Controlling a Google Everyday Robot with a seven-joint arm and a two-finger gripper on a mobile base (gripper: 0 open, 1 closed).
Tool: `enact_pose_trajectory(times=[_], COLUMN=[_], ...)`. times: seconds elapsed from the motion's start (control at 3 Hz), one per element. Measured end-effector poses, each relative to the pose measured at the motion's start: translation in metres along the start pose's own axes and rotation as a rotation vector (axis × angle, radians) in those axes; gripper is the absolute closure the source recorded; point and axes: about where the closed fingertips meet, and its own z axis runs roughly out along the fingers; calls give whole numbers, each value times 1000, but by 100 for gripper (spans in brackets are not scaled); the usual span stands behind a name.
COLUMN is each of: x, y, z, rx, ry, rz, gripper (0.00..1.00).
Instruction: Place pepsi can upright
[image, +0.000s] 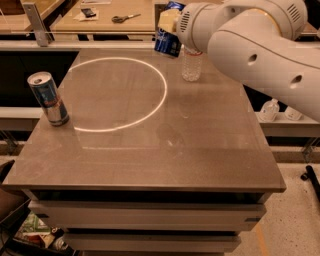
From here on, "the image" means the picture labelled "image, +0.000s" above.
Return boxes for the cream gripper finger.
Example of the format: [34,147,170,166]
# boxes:
[158,9,181,33]

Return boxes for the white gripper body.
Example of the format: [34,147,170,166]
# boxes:
[176,2,224,52]

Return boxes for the blue pepsi can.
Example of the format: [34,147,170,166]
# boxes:
[154,1,185,58]

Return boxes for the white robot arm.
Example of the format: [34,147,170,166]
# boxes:
[158,0,320,122]

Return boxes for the red bull can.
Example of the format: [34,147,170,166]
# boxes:
[27,71,69,126]

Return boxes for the clear plastic water bottle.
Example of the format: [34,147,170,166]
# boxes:
[182,47,203,82]

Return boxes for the black phone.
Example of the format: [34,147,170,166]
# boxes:
[81,8,96,18]

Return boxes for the hand sanitizer bottle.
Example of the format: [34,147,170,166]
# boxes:
[259,99,280,122]

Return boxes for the small white container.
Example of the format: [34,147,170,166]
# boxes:
[284,106,302,121]

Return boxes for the black chair base leg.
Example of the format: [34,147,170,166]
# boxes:
[300,165,320,202]

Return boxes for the upper white drawer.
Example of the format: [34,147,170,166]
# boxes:
[29,200,266,231]

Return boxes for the white drawer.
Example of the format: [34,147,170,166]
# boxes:
[29,200,266,231]
[63,233,241,253]

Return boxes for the lower white drawer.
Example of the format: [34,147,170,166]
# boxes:
[63,233,241,253]

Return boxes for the green snack package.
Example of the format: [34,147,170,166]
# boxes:
[19,212,51,235]

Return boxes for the scissors with dark handles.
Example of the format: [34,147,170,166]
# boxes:
[111,14,141,24]

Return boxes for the left metal bracket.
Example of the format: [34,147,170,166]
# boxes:
[22,2,50,47]

